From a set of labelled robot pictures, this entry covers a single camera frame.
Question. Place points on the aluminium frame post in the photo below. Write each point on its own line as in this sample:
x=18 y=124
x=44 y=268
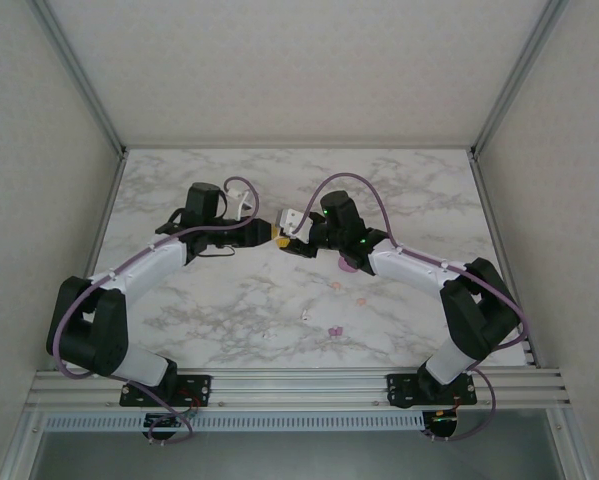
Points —
x=514 y=75
x=85 y=75

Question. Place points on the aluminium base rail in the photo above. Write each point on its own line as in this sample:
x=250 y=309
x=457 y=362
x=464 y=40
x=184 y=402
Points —
x=299 y=390

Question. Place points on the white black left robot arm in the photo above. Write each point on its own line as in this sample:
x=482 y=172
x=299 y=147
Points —
x=99 y=340

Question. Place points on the aluminium table back rail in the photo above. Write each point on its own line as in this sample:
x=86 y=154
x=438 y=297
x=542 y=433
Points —
x=299 y=147

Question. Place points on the black controller board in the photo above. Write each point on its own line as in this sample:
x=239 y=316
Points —
x=161 y=422
x=441 y=425

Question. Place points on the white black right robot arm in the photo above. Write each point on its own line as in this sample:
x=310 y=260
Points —
x=479 y=320

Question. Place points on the aluminium table side rail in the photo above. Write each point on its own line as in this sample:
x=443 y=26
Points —
x=102 y=210
x=493 y=210

